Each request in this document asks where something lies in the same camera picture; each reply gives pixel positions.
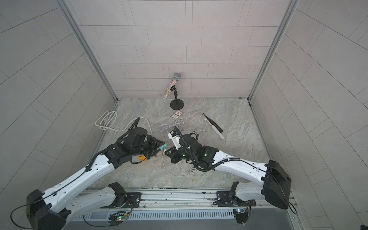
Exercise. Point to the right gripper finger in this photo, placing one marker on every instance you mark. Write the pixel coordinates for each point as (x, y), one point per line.
(170, 150)
(173, 158)

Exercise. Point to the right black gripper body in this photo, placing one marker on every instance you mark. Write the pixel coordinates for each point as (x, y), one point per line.
(185, 154)

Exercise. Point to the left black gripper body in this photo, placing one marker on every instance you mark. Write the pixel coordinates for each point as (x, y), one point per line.
(149, 148)

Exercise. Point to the teal charger adapter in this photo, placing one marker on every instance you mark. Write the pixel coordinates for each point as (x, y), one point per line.
(163, 147)

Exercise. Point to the orange power strip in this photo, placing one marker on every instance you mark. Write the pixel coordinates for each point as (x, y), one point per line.
(142, 158)

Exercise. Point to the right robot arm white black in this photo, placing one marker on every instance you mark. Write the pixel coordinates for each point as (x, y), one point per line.
(267, 181)

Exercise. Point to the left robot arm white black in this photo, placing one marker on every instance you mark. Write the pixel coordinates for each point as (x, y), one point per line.
(59, 205)

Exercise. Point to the white pink electric toothbrush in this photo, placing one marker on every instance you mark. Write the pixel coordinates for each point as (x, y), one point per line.
(215, 130)

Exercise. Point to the black electric toothbrush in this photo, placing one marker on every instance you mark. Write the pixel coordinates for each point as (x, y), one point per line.
(214, 124)

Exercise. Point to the small pink patterned box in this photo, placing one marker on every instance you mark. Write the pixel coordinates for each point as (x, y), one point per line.
(177, 114)

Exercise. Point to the black microphone stand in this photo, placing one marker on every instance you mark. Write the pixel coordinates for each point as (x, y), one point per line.
(176, 104)

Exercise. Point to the glitter microphone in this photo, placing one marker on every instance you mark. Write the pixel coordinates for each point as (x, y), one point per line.
(176, 78)

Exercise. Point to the aluminium mounting rail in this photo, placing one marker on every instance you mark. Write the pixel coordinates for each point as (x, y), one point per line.
(184, 198)

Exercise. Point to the white vented cable duct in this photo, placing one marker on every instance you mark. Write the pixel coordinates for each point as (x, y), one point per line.
(140, 215)

